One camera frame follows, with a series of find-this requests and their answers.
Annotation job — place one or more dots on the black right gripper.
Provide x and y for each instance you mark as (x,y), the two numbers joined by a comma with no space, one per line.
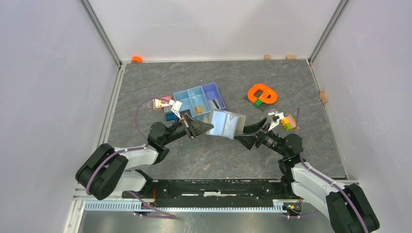
(248,141)

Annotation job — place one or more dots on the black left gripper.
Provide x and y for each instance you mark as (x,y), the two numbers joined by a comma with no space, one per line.
(193,127)

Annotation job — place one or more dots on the black card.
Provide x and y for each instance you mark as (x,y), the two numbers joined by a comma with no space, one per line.
(186,112)

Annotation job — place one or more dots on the gold card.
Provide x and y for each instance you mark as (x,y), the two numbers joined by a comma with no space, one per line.
(199,110)

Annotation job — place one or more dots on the white card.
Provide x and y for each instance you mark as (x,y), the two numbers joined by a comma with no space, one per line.
(230,125)

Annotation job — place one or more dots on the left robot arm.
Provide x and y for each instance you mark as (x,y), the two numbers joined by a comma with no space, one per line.
(111,170)

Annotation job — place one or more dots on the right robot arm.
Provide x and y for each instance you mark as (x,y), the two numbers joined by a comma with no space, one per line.
(344,205)

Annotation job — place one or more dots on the pink card box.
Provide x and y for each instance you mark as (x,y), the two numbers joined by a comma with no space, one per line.
(160,104)

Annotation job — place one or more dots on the light blue middle drawer box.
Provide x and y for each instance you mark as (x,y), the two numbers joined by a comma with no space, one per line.
(197,98)

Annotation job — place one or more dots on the light blue drawer box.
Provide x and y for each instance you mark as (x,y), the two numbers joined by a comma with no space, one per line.
(183,96)
(197,98)

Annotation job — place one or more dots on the blue building block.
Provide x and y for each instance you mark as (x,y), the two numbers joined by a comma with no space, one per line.
(170,116)

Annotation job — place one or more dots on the green block on black plate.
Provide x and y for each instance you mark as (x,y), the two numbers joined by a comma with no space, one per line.
(258,104)

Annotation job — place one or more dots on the light blue left drawer box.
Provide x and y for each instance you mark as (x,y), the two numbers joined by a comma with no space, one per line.
(183,96)

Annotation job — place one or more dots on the clear plastic block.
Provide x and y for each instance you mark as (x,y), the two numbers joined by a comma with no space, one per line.
(168,109)

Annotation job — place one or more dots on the purple plastic drawer box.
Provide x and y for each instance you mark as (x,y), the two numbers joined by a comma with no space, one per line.
(211,92)

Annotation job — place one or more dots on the colourful building block stack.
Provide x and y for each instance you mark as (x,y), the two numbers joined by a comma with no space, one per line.
(289,123)

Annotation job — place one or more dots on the wooden arch piece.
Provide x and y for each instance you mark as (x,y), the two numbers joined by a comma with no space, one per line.
(322,96)

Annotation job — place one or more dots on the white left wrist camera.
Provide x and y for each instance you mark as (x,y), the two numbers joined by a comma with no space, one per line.
(175,107)

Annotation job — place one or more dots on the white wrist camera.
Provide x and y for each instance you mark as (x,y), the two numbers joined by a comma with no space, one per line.
(175,107)
(276,118)

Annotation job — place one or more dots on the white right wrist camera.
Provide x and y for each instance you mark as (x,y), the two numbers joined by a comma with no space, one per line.
(276,118)

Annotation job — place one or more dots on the orange plastic ring toy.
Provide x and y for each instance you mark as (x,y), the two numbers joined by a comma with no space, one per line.
(262,93)

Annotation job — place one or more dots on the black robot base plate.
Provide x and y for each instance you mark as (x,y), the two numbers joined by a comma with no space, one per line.
(206,193)

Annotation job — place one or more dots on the orange cap at wall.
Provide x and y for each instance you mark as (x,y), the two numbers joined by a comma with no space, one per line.
(136,59)

